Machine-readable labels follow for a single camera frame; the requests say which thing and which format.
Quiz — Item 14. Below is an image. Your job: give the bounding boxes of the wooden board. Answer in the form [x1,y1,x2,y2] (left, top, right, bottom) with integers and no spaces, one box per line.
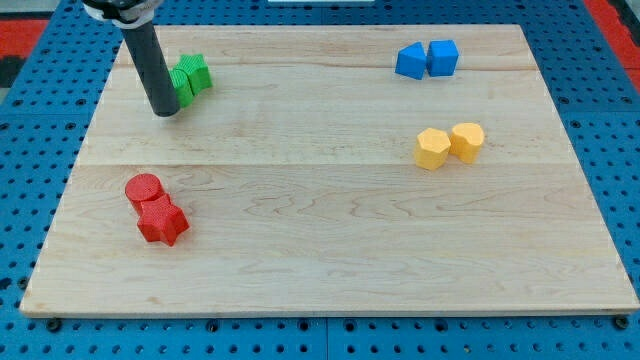
[20,25,639,318]

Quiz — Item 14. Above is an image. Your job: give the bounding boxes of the robot arm flange white ring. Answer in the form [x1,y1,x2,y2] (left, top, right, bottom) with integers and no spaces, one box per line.
[81,0,164,28]

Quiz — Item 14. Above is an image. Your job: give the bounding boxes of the blue triangle block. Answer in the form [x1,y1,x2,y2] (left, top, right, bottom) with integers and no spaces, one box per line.
[395,42,427,80]

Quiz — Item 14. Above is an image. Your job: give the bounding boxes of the red circle block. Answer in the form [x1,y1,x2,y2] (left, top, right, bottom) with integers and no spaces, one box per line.
[124,173,165,215]

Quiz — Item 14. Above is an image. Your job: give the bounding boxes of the blue cube block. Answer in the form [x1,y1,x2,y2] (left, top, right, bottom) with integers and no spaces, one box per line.
[426,40,459,77]

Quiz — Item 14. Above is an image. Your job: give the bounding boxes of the green circle block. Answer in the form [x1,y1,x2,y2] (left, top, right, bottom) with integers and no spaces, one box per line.
[169,69,194,108]

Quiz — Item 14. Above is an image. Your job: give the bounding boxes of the yellow heart block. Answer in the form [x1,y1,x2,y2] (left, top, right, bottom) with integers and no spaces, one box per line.
[449,122,485,164]

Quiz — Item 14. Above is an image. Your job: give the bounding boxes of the red star block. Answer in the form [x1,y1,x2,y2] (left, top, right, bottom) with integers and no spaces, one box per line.
[137,194,190,247]

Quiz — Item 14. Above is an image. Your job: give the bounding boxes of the yellow hexagon block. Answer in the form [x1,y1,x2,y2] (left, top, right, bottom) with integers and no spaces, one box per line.
[413,128,451,170]

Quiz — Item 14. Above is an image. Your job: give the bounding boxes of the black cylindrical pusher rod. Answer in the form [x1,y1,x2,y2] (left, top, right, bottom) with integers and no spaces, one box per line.
[121,21,180,117]

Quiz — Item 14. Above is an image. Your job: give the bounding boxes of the green star block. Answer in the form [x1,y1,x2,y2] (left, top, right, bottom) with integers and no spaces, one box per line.
[174,53,213,95]

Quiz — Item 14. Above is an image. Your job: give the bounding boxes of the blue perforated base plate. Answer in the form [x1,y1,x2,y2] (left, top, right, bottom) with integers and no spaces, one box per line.
[1,0,639,359]

